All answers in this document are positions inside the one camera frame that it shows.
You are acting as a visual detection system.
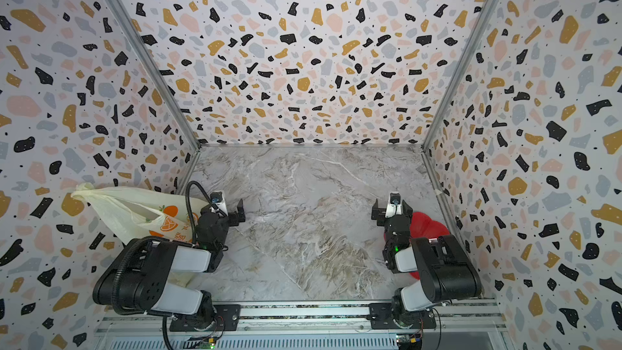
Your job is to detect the black corrugated cable hose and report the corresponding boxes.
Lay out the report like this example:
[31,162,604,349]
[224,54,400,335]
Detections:
[110,181,215,312]

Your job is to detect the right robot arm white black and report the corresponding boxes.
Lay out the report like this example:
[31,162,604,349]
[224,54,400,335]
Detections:
[370,193,482,328]

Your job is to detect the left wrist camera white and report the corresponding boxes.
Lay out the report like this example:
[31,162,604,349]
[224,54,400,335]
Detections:
[209,191,228,217]

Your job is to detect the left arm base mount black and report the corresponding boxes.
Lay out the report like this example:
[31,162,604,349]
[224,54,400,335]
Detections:
[168,304,241,335]

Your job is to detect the cream plastic bag orange print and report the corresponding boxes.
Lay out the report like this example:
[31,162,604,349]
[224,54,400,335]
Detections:
[71,183,192,244]

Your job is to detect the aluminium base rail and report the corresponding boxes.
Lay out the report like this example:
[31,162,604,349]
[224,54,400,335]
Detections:
[93,299,513,349]

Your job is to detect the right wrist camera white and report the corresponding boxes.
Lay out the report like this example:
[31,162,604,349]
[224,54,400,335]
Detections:
[385,192,403,218]

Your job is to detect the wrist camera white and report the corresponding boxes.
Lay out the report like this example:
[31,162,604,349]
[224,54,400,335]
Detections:
[385,192,403,218]
[209,191,228,217]

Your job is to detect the red flower-shaped plate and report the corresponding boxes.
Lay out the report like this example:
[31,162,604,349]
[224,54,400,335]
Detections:
[407,211,452,280]

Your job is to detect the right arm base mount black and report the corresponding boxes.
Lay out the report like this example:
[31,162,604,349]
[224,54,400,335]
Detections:
[368,302,437,331]

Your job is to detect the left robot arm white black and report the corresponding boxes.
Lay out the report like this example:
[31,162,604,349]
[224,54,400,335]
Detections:
[92,199,246,326]

